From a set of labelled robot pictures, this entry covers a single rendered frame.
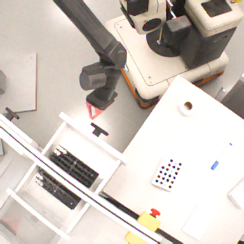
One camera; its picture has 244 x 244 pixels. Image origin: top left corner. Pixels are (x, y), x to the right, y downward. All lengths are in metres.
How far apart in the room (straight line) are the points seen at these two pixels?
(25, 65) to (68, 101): 0.44
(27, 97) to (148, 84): 0.86
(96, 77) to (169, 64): 1.05
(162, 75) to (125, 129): 0.44
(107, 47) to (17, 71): 1.46
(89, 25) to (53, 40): 1.53
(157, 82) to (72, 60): 0.70
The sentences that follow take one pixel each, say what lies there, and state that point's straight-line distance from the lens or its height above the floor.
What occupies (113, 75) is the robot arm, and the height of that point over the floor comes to 1.12.
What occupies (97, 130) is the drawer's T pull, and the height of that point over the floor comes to 0.91.
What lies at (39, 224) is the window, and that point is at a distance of 0.24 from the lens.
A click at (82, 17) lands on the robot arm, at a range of 0.80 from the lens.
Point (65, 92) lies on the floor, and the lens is 2.12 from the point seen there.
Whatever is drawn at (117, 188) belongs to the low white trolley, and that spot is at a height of 0.76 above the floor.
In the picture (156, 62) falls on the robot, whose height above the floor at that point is 0.28.
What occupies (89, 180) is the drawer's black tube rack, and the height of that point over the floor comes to 0.90.
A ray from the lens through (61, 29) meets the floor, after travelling 2.38.
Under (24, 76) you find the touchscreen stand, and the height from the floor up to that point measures 0.03.
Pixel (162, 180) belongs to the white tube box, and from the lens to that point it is 1.16.
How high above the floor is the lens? 1.95
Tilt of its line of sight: 75 degrees down
